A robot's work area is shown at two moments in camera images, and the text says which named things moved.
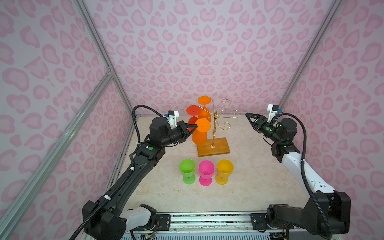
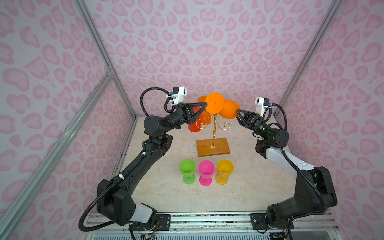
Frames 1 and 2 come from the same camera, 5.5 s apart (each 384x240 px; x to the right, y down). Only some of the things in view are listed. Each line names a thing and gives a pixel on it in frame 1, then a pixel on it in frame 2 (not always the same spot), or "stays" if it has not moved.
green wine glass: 187,167 stays
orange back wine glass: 205,112 stays
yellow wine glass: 225,168 stays
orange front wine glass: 199,135 → 215,104
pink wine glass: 206,168 stays
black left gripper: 182,127 → 183,115
